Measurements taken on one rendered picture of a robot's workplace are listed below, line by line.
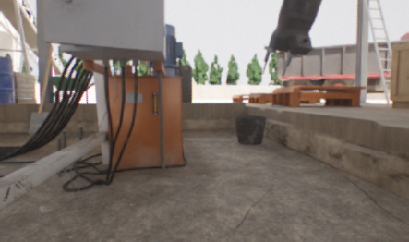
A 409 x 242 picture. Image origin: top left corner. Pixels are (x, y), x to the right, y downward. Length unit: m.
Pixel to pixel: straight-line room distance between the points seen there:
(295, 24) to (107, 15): 0.64
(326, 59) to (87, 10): 8.59
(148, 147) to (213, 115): 1.91
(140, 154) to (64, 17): 0.91
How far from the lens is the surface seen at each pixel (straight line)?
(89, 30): 0.86
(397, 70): 3.49
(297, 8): 0.47
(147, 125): 1.40
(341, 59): 9.07
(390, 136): 1.38
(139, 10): 0.90
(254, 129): 2.09
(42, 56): 5.82
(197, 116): 3.16
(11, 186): 0.75
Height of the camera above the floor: 0.46
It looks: 4 degrees down
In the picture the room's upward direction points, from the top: straight up
